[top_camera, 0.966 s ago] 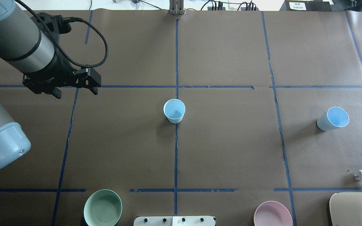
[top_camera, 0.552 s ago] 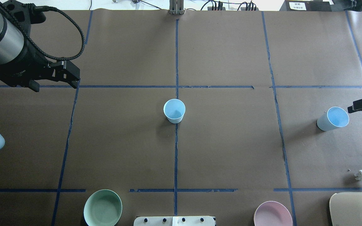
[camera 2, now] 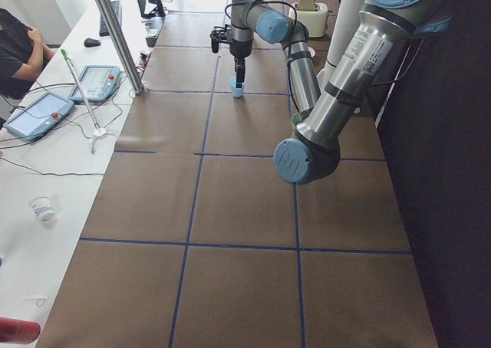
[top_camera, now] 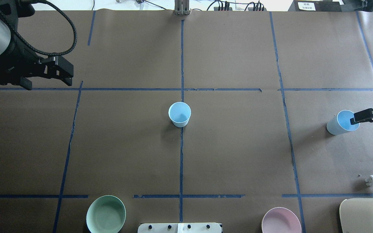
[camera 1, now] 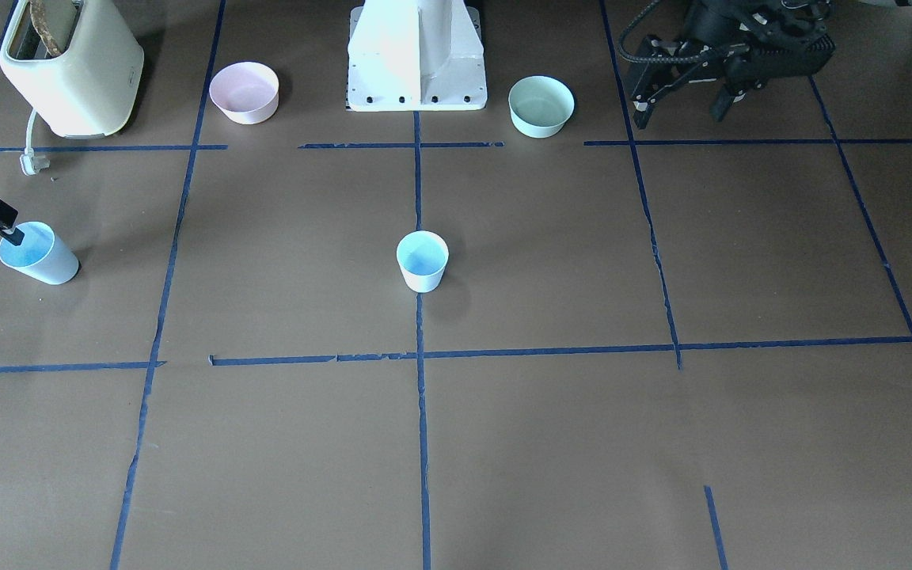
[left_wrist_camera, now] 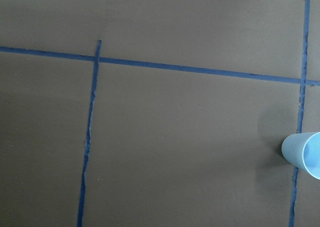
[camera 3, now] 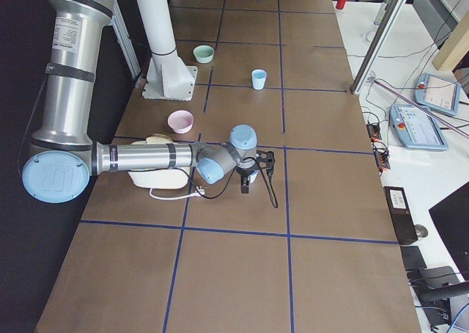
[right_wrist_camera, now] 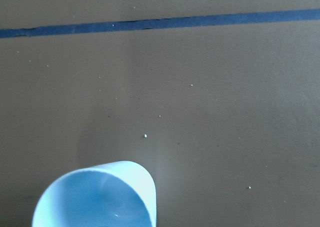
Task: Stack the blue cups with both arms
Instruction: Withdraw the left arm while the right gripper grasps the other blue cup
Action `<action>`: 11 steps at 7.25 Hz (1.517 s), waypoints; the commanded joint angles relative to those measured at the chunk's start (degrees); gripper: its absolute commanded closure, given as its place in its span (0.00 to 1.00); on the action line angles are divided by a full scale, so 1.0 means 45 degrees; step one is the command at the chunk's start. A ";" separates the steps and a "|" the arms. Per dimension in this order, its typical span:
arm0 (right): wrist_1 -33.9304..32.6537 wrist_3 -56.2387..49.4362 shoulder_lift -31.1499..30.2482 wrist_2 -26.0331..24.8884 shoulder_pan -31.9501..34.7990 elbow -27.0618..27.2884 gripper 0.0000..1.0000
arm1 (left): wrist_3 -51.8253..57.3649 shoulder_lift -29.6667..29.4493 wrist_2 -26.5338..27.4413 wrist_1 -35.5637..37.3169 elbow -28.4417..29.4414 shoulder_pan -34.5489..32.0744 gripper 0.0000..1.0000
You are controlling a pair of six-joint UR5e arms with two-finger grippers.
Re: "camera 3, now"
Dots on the cream toaster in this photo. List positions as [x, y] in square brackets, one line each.
[162, 178]

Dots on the teach pendant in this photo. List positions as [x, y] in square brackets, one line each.
[415, 129]
[439, 94]

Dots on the black laptop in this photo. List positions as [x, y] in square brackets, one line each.
[450, 217]

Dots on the teach pendant far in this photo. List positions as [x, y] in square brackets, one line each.
[439, 94]

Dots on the light blue cup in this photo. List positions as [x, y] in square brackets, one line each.
[258, 78]

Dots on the wooden plank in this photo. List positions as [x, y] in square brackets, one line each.
[454, 48]

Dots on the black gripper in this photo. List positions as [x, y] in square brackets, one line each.
[245, 172]

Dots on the black box with label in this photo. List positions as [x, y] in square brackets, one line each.
[400, 215]

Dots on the teach pendant near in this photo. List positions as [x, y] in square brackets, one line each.
[415, 129]

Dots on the aluminium frame post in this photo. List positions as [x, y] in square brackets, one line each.
[392, 11]

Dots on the green bowl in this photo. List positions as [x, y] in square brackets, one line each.
[203, 53]

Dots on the black power strip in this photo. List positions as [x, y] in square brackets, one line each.
[379, 148]

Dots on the white mount base plate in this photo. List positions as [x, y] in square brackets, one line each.
[160, 88]

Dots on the pink bowl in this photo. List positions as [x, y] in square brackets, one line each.
[180, 121]

